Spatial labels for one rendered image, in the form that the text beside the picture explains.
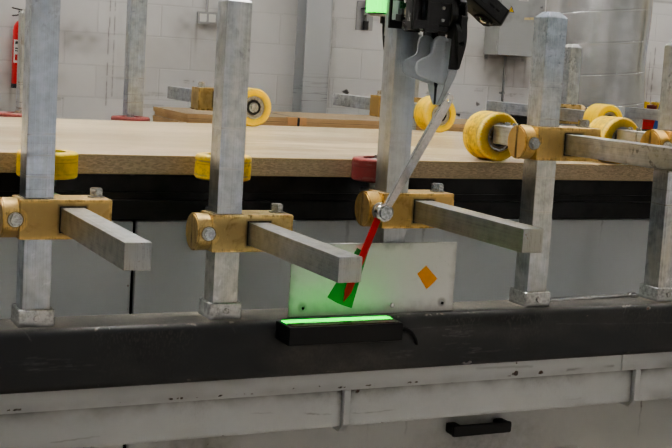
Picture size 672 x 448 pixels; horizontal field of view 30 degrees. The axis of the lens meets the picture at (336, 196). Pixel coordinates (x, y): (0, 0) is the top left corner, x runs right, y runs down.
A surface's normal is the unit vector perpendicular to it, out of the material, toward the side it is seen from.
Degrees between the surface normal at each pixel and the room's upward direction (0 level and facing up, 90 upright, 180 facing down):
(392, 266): 90
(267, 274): 90
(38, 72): 90
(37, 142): 90
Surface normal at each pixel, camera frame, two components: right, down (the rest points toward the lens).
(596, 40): -0.18, 0.10
